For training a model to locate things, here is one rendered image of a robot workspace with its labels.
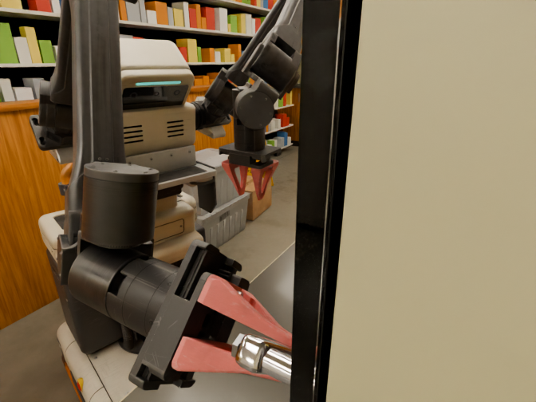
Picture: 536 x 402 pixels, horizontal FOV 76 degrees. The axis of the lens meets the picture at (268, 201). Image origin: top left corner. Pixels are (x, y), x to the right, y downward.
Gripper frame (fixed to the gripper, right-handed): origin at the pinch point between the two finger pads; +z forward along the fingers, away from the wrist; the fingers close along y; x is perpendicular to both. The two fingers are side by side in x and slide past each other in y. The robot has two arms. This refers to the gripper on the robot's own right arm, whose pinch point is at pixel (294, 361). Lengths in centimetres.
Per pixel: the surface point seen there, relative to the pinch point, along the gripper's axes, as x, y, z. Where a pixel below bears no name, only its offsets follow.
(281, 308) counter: 34.8, 4.2, -14.2
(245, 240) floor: 215, 50, -126
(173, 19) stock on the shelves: 135, 203, -234
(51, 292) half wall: 128, -32, -185
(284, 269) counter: 42.5, 11.9, -19.2
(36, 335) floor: 118, -51, -165
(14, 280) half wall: 105, -30, -186
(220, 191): 173, 71, -137
